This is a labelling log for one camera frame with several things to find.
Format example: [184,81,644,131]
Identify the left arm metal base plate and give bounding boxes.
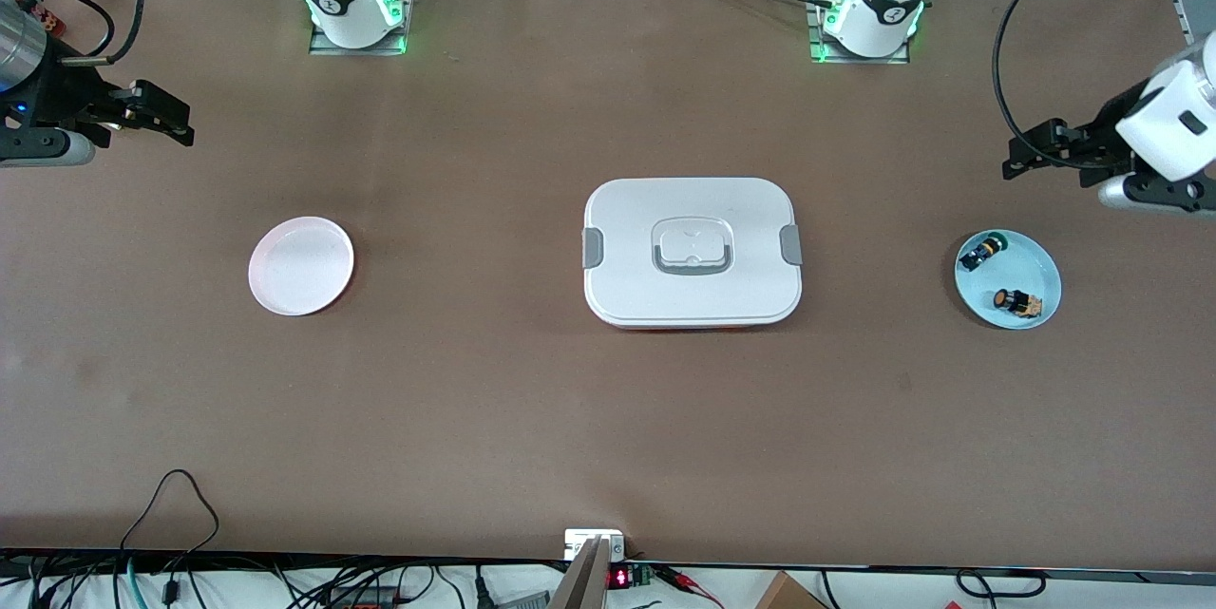
[806,0,911,66]

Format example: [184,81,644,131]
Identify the grey metal bar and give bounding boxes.
[549,538,614,609]

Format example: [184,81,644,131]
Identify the light blue round plate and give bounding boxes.
[954,228,1062,331]

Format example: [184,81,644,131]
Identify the red clip lead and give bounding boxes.
[655,566,725,608]

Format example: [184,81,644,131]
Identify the small white device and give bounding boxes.
[564,529,626,561]

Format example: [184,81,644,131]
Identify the orange push button switch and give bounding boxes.
[993,287,1045,319]

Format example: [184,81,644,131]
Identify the black coiled cable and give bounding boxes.
[955,569,1048,599]

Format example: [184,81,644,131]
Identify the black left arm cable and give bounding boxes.
[992,0,1099,171]

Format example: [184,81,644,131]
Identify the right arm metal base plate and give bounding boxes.
[309,0,417,57]

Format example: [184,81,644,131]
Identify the brown cardboard box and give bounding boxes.
[755,571,827,609]

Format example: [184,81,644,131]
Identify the pink round plate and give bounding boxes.
[248,216,355,316]

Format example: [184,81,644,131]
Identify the red drink can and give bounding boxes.
[0,0,67,40]

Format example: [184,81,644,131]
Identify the thin black looped cable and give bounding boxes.
[119,468,221,581]

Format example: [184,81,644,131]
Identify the white lidded box grey latches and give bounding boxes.
[581,177,804,331]

